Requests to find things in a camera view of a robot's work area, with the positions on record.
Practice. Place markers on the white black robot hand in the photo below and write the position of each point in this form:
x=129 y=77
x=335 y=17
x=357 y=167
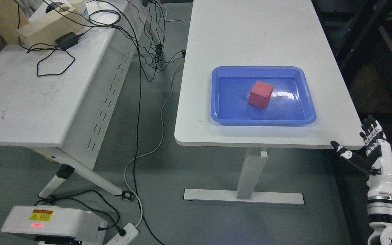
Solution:
x=377 y=164

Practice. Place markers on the pink foam block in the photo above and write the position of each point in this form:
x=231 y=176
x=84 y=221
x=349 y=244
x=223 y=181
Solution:
x=260 y=94

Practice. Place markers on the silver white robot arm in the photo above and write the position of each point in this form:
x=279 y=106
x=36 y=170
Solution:
x=379 y=210

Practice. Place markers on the blue plastic tray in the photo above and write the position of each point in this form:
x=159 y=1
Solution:
x=290 y=103

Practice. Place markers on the black metal shelf unit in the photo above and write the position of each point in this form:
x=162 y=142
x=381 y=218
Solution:
x=359 y=33

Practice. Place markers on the wooden block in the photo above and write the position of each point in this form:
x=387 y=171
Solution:
x=42 y=33

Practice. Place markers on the white standing desk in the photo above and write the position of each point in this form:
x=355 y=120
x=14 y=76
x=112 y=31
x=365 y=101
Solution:
x=261 y=33

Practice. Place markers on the white power strip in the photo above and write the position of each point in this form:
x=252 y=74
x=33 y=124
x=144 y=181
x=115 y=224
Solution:
x=131 y=234

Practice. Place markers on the white folding table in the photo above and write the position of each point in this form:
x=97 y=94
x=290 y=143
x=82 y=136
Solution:
x=64 y=115

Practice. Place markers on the black power adapter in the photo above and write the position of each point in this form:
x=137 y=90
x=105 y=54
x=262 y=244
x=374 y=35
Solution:
x=67 y=41

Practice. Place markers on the white box appliance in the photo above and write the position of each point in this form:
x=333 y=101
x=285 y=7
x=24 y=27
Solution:
x=52 y=225

